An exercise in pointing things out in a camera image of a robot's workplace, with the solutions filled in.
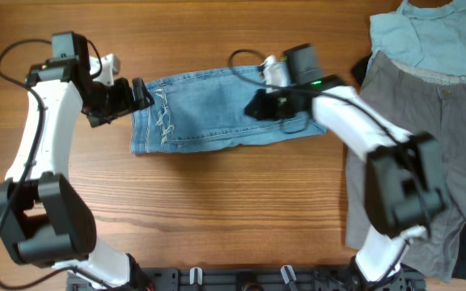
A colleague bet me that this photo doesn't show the light blue denim jeans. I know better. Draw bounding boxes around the light blue denim jeans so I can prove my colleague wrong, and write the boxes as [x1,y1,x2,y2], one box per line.
[130,65,327,155]

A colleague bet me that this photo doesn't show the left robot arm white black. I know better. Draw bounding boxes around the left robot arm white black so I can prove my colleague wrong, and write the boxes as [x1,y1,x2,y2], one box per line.
[0,32,155,290]

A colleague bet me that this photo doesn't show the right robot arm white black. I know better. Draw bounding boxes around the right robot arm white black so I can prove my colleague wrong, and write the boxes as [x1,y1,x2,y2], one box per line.
[244,44,450,290]

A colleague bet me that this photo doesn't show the grey shorts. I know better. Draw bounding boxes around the grey shorts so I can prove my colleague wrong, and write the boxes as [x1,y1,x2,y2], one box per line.
[360,52,466,282]

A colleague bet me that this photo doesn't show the light teal shirt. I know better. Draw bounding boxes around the light teal shirt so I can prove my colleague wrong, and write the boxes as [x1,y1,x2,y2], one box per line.
[370,0,466,76]

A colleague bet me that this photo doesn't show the black mounting rail base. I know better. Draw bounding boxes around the black mounting rail base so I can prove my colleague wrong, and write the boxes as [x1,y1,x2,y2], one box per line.
[66,264,426,291]

